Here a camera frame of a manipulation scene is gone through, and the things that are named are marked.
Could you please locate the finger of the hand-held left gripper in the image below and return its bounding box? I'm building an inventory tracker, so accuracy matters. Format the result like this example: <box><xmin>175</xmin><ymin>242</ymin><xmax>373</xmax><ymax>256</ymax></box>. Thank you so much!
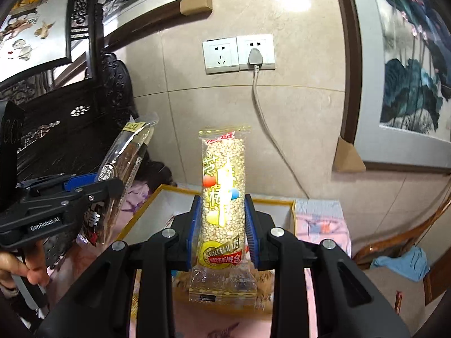
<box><xmin>17</xmin><ymin>172</ymin><xmax>98</xmax><ymax>193</ymax></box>
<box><xmin>29</xmin><ymin>178</ymin><xmax>125</xmax><ymax>206</ymax></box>

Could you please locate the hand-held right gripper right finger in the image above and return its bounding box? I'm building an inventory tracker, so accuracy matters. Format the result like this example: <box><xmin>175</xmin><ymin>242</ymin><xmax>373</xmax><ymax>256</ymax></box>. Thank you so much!
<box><xmin>243</xmin><ymin>194</ymin><xmax>412</xmax><ymax>338</ymax></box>

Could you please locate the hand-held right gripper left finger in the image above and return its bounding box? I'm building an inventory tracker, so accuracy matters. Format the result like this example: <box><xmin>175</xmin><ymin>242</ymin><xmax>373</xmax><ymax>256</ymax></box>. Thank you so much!
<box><xmin>34</xmin><ymin>194</ymin><xmax>204</xmax><ymax>338</ymax></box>

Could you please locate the dark chocolate bar packet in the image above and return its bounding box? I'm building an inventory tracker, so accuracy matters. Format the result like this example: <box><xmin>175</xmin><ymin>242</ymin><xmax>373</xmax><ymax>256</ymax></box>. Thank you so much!
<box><xmin>76</xmin><ymin>112</ymin><xmax>160</xmax><ymax>248</ymax></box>

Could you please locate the yellow cardboard box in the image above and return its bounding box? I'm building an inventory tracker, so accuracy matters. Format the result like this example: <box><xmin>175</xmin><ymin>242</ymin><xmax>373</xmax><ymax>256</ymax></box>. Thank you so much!
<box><xmin>116</xmin><ymin>183</ymin><xmax>297</xmax><ymax>254</ymax></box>

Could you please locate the puffed rice bar packet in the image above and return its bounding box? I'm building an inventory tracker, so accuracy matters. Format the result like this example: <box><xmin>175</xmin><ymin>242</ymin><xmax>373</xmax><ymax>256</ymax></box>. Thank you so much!
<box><xmin>188</xmin><ymin>124</ymin><xmax>258</xmax><ymax>306</ymax></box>

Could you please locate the person's left hand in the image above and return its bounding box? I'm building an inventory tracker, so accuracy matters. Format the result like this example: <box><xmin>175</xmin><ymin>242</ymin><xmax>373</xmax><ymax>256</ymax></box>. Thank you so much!
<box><xmin>0</xmin><ymin>242</ymin><xmax>50</xmax><ymax>290</ymax></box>

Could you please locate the dark carved wooden bench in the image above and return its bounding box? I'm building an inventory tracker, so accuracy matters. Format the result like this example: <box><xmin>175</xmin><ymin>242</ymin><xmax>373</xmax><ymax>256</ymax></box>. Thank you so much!
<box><xmin>0</xmin><ymin>0</ymin><xmax>177</xmax><ymax>272</ymax></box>

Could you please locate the cardboard corner protector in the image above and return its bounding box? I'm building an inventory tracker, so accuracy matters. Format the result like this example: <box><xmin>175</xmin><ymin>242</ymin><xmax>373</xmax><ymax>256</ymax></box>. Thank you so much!
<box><xmin>180</xmin><ymin>0</ymin><xmax>214</xmax><ymax>17</ymax></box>
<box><xmin>332</xmin><ymin>136</ymin><xmax>367</xmax><ymax>174</ymax></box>

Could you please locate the blue cloth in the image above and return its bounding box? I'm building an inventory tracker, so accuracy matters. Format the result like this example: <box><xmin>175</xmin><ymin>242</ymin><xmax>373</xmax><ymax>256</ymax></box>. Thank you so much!
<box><xmin>369</xmin><ymin>246</ymin><xmax>431</xmax><ymax>283</ymax></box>

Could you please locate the bird painting panel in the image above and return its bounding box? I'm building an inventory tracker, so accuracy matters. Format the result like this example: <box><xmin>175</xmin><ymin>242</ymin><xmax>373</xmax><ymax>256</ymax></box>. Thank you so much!
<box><xmin>0</xmin><ymin>0</ymin><xmax>73</xmax><ymax>76</ymax></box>

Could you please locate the grey power plug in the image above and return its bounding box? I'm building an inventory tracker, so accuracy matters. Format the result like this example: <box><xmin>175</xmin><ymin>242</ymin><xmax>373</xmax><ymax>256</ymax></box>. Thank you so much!
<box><xmin>247</xmin><ymin>48</ymin><xmax>264</xmax><ymax>72</ymax></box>

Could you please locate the wooden chair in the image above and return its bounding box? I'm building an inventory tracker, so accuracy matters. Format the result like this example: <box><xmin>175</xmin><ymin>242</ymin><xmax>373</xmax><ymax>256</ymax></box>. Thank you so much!
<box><xmin>352</xmin><ymin>192</ymin><xmax>451</xmax><ymax>307</ymax></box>

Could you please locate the framed lotus painting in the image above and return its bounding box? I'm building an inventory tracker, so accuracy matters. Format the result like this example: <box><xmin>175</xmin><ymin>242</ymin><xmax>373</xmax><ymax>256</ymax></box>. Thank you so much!
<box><xmin>330</xmin><ymin>0</ymin><xmax>451</xmax><ymax>176</ymax></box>

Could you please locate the grey power cable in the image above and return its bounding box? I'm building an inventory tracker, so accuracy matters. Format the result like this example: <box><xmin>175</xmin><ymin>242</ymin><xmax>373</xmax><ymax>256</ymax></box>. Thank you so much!
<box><xmin>251</xmin><ymin>70</ymin><xmax>311</xmax><ymax>198</ymax></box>

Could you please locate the white wall socket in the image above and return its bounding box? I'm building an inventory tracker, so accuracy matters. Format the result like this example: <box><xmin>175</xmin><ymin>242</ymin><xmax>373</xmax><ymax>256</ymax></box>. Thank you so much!
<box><xmin>235</xmin><ymin>34</ymin><xmax>277</xmax><ymax>72</ymax></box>
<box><xmin>202</xmin><ymin>38</ymin><xmax>241</xmax><ymax>75</ymax></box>

